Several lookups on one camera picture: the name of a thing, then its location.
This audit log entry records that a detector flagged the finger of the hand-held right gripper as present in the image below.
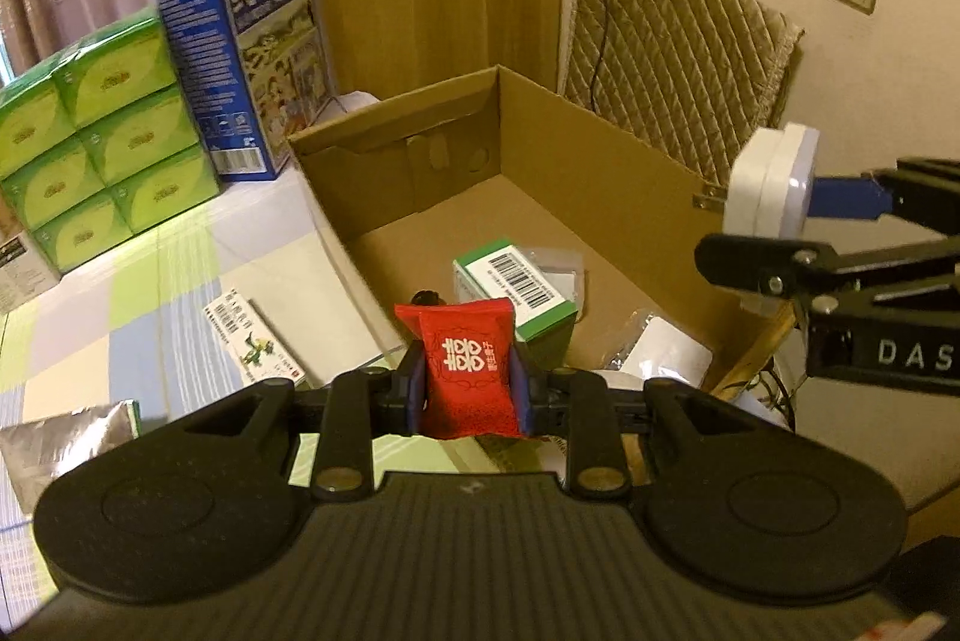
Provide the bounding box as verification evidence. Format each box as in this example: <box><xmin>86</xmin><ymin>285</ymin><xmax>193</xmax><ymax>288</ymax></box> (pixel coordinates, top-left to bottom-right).
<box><xmin>810</xmin><ymin>156</ymin><xmax>960</xmax><ymax>237</ymax></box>
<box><xmin>694</xmin><ymin>232</ymin><xmax>960</xmax><ymax>314</ymax></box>

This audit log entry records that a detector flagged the chair with quilted cover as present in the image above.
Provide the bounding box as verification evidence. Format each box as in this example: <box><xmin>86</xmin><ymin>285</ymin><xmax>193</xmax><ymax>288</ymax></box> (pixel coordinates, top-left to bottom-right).
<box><xmin>559</xmin><ymin>0</ymin><xmax>805</xmax><ymax>192</ymax></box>

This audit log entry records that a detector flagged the white flat packet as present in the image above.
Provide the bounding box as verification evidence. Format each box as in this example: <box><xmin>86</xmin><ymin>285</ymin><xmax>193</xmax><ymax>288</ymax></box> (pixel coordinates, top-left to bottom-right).
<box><xmin>606</xmin><ymin>309</ymin><xmax>713</xmax><ymax>391</ymax></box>

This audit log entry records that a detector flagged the stack of green tissue boxes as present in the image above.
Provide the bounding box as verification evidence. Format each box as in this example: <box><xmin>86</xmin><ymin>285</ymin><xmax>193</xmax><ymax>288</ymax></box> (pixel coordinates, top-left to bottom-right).
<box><xmin>0</xmin><ymin>7</ymin><xmax>222</xmax><ymax>273</ymax></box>

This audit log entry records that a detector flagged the white printed product box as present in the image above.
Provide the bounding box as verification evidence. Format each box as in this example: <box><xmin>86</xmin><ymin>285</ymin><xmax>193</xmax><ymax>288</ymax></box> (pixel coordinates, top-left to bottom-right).
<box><xmin>0</xmin><ymin>228</ymin><xmax>62</xmax><ymax>314</ymax></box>

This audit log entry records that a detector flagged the silver foil bag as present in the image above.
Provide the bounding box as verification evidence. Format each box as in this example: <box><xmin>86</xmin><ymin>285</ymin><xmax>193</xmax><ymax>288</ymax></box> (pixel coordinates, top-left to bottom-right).
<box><xmin>0</xmin><ymin>399</ymin><xmax>143</xmax><ymax>514</ymax></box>

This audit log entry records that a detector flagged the red candy packet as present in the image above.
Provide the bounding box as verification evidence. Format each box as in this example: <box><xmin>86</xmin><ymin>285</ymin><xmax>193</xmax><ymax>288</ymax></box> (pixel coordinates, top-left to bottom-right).
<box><xmin>394</xmin><ymin>297</ymin><xmax>526</xmax><ymax>441</ymax></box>

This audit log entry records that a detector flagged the green and white medicine box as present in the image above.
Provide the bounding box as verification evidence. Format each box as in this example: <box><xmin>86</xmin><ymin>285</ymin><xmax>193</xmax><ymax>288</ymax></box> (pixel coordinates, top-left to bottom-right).
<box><xmin>452</xmin><ymin>241</ymin><xmax>578</xmax><ymax>346</ymax></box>

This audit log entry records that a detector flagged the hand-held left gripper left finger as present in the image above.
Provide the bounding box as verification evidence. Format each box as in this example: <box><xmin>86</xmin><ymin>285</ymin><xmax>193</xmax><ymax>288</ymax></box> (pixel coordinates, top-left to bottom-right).
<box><xmin>180</xmin><ymin>341</ymin><xmax>428</xmax><ymax>501</ymax></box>

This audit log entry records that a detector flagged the long white box green end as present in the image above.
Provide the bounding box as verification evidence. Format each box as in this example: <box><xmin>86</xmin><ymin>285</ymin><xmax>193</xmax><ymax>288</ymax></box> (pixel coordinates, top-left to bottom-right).
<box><xmin>202</xmin><ymin>288</ymin><xmax>305</xmax><ymax>387</ymax></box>

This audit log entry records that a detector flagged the brown cardboard box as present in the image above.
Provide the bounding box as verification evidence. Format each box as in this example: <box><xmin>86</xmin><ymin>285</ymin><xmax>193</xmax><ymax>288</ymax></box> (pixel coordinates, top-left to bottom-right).
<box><xmin>287</xmin><ymin>64</ymin><xmax>796</xmax><ymax>402</ymax></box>

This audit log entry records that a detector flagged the black plug cable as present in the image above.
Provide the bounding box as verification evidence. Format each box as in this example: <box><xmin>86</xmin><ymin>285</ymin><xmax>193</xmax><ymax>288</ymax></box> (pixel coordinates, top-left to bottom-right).
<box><xmin>589</xmin><ymin>0</ymin><xmax>647</xmax><ymax>113</ymax></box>

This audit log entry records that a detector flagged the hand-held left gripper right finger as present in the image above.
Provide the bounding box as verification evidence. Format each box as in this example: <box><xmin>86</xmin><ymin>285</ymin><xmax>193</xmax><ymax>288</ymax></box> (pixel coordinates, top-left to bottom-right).
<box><xmin>510</xmin><ymin>345</ymin><xmax>760</xmax><ymax>500</ymax></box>

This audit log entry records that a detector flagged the blue printed carton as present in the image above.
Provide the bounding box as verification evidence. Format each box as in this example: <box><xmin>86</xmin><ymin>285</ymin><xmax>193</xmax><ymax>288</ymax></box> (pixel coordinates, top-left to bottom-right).
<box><xmin>154</xmin><ymin>0</ymin><xmax>335</xmax><ymax>183</ymax></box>

